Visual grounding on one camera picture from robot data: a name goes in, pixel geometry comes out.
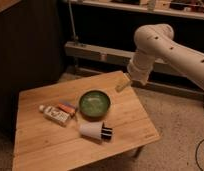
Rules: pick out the yellow sponge block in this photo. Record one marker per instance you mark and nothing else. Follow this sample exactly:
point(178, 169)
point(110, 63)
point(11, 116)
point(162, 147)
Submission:
point(122, 84)

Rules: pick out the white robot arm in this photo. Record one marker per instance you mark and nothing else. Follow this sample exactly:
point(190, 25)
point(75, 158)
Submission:
point(156, 41)

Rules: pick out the green bowl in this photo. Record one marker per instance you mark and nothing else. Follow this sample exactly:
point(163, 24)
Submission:
point(94, 103)

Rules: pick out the orange small box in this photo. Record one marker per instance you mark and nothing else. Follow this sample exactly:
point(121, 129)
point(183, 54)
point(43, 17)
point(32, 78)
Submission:
point(67, 108)

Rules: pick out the white paper cup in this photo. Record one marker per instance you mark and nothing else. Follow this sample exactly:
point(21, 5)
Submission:
point(91, 130)

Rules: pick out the metal vertical pole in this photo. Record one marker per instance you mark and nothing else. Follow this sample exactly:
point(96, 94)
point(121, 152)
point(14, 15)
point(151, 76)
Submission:
point(75, 38)

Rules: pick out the white tube with label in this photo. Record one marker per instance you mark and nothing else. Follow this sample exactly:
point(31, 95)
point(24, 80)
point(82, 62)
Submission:
point(54, 114)

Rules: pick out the wooden table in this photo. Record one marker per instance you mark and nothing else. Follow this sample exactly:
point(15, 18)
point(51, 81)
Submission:
point(41, 145)

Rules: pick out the upper wooden shelf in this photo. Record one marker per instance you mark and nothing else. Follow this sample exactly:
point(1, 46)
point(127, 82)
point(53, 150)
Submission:
point(147, 8)

